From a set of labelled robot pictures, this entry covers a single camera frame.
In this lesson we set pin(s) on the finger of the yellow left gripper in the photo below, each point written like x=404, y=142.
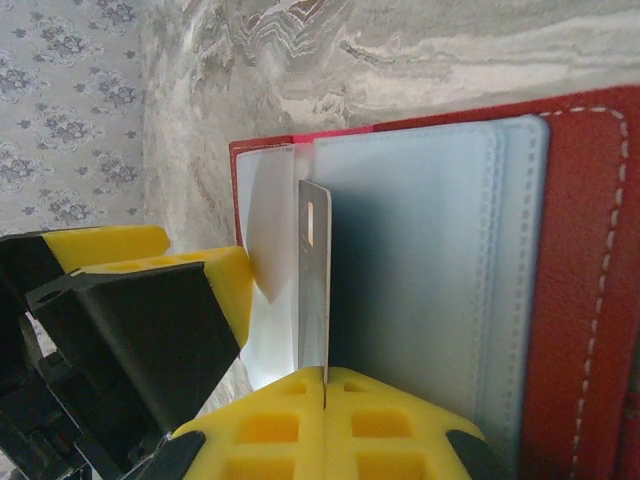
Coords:
x=100, y=242
x=150, y=340

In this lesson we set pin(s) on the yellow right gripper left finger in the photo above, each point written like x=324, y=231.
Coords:
x=270, y=435

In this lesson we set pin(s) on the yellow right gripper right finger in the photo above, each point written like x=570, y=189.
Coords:
x=390, y=435

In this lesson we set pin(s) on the black credit card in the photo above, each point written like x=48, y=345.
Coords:
x=315, y=300

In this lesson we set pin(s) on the red card holder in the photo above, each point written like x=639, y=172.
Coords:
x=575, y=200

